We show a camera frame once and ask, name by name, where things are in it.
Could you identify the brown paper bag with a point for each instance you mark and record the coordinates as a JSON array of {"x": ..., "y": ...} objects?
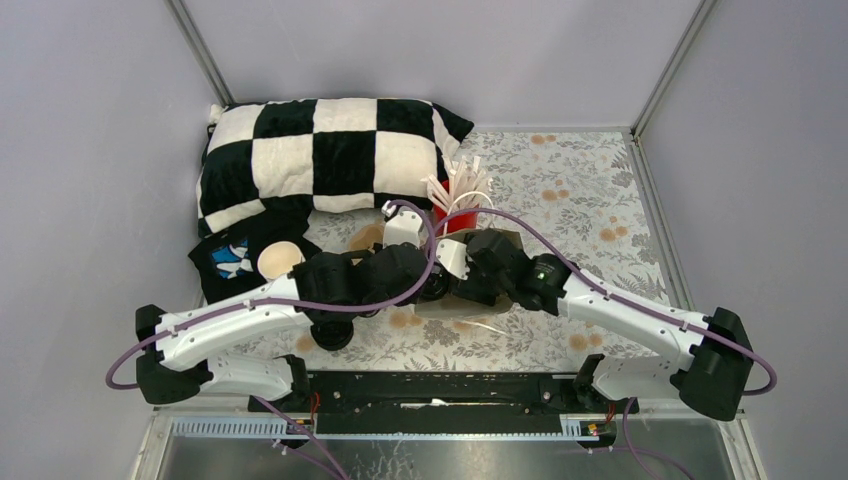
[{"x": 471, "y": 296}]

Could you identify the black paper coffee cup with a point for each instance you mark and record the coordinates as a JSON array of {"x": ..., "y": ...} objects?
[{"x": 436, "y": 286}]

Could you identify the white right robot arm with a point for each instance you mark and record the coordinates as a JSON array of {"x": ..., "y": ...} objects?
[{"x": 702, "y": 360}]

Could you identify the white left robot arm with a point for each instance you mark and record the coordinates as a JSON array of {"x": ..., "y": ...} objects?
[{"x": 187, "y": 353}]

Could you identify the red cup holder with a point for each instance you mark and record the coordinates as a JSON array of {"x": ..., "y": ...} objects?
[{"x": 457, "y": 217}]

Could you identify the brown cardboard cup carrier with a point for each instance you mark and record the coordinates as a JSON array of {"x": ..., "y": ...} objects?
[{"x": 367, "y": 238}]

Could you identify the stack of black lids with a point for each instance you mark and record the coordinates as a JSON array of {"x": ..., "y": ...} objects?
[{"x": 332, "y": 336}]

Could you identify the black white checkered pillow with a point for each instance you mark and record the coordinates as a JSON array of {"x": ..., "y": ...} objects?
[{"x": 330, "y": 155}]

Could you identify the stack of paper cups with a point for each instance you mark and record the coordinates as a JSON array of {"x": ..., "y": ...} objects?
[{"x": 278, "y": 259}]

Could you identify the floral table mat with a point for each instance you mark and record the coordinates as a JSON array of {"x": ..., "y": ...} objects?
[{"x": 576, "y": 191}]

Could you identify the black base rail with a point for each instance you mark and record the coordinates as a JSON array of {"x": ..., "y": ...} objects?
[{"x": 444, "y": 403}]

